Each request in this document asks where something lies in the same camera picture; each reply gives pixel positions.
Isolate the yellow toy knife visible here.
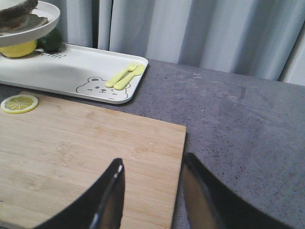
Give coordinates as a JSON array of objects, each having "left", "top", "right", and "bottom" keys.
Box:
[{"left": 113, "top": 64, "right": 145, "bottom": 90}]

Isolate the yellow toy fork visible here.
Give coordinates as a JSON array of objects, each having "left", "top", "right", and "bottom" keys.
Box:
[{"left": 104, "top": 62, "right": 138, "bottom": 88}]

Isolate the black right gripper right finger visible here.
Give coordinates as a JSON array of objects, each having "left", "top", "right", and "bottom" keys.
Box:
[{"left": 182, "top": 153, "right": 289, "bottom": 229}]

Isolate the yellow lemon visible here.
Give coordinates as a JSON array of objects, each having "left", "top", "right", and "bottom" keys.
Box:
[{"left": 0, "top": 40, "right": 38, "bottom": 58}]

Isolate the white rectangular tray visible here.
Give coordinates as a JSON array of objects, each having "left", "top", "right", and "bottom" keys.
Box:
[{"left": 0, "top": 44, "right": 148, "bottom": 104}]

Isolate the green lime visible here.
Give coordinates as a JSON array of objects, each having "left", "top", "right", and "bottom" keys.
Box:
[{"left": 37, "top": 28, "right": 63, "bottom": 52}]

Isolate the lemon slice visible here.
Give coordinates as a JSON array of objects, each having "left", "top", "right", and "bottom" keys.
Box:
[{"left": 0, "top": 94, "right": 39, "bottom": 114}]

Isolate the grey curtain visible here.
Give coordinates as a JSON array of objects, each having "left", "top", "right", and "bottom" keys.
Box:
[{"left": 54, "top": 0, "right": 305, "bottom": 85}]

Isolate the wooden cutting board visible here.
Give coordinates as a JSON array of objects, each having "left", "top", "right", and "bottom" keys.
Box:
[{"left": 0, "top": 94, "right": 186, "bottom": 229}]

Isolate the white round plate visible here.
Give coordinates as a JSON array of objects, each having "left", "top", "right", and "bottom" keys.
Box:
[{"left": 0, "top": 0, "right": 61, "bottom": 47}]

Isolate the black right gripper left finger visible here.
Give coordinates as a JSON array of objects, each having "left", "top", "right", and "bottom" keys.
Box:
[{"left": 35, "top": 158, "right": 125, "bottom": 229}]

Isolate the bread slice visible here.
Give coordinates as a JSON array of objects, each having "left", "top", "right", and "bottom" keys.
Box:
[
  {"left": 0, "top": 13, "right": 49, "bottom": 33},
  {"left": 0, "top": 0, "right": 38, "bottom": 19}
]

